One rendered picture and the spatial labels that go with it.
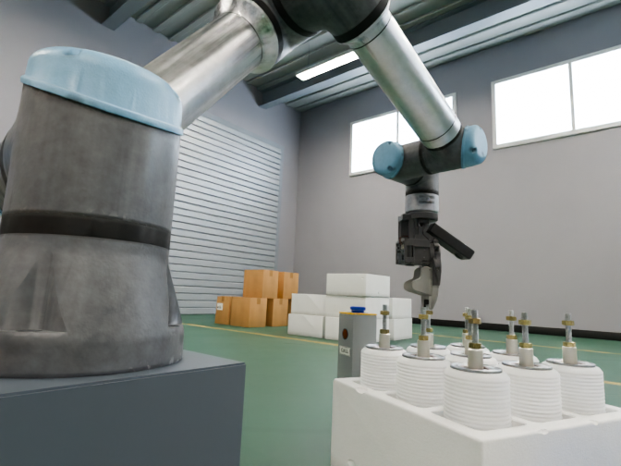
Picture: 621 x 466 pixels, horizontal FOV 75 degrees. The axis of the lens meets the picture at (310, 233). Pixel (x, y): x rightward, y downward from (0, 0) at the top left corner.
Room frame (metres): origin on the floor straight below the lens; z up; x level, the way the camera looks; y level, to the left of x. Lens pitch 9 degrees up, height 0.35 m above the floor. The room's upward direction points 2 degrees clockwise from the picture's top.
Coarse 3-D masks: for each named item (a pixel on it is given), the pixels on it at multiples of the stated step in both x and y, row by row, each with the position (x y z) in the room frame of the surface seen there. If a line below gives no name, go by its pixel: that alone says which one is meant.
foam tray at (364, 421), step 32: (352, 384) 0.85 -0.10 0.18; (352, 416) 0.82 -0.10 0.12; (384, 416) 0.73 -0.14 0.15; (416, 416) 0.66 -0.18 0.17; (512, 416) 0.66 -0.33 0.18; (576, 416) 0.68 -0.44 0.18; (608, 416) 0.68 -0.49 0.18; (352, 448) 0.82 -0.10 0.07; (384, 448) 0.73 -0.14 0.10; (416, 448) 0.66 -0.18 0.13; (448, 448) 0.60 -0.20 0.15; (480, 448) 0.55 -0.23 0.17; (512, 448) 0.57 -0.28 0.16; (544, 448) 0.60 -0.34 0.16; (576, 448) 0.63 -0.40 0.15; (608, 448) 0.66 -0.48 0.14
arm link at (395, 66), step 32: (288, 0) 0.50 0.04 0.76; (320, 0) 0.49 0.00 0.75; (352, 0) 0.49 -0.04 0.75; (384, 0) 0.51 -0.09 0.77; (352, 32) 0.53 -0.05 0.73; (384, 32) 0.54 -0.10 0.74; (384, 64) 0.57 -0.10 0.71; (416, 64) 0.59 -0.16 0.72; (416, 96) 0.62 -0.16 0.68; (416, 128) 0.68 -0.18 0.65; (448, 128) 0.67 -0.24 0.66; (480, 128) 0.71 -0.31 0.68; (448, 160) 0.73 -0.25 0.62; (480, 160) 0.71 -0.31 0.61
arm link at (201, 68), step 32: (224, 0) 0.52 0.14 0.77; (256, 0) 0.51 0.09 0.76; (224, 32) 0.49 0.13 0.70; (256, 32) 0.52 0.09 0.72; (288, 32) 0.55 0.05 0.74; (160, 64) 0.45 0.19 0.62; (192, 64) 0.46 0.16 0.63; (224, 64) 0.49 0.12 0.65; (256, 64) 0.55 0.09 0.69; (192, 96) 0.47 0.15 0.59; (0, 192) 0.36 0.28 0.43
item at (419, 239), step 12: (408, 216) 0.89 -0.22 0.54; (420, 216) 0.88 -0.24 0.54; (432, 216) 0.88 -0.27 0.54; (408, 228) 0.89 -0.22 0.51; (420, 228) 0.90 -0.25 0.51; (408, 240) 0.87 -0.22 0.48; (420, 240) 0.87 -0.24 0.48; (432, 240) 0.88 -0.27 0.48; (396, 252) 0.94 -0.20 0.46; (408, 252) 0.88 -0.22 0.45; (420, 252) 0.88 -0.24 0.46; (432, 252) 0.88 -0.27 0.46; (408, 264) 0.92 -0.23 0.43; (420, 264) 0.93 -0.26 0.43
